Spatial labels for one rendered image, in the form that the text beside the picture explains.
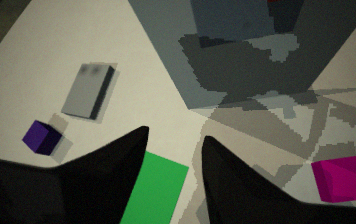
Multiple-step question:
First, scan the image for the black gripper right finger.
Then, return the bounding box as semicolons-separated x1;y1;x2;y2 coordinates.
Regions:
202;136;356;224

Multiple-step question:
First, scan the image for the dark magenta box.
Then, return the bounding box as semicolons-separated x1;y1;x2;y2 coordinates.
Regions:
311;156;356;203

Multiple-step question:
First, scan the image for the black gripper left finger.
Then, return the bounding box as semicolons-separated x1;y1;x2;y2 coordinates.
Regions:
0;126;149;224

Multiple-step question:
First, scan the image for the purple cube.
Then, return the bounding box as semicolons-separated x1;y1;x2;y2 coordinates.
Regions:
22;120;62;156

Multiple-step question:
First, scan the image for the green square mat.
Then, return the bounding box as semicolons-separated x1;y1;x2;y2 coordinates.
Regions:
119;151;189;224

